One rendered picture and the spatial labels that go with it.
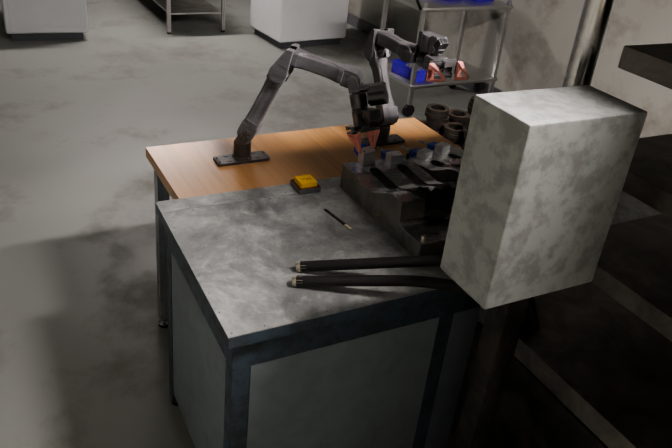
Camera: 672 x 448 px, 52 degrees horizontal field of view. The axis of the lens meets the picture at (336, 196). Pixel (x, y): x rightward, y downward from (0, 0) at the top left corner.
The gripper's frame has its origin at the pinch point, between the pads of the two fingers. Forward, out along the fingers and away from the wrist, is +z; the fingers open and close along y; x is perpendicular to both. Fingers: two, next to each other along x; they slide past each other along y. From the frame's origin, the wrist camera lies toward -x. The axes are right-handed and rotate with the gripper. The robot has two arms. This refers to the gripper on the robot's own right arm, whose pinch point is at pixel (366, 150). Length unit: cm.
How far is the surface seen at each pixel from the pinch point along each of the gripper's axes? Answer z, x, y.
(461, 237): 6, -94, -28
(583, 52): -26, -92, 11
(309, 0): -82, 414, 167
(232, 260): 17, -26, -59
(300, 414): 61, -40, -53
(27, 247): 33, 143, -116
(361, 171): 6.0, -4.0, -5.0
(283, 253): 19, -27, -44
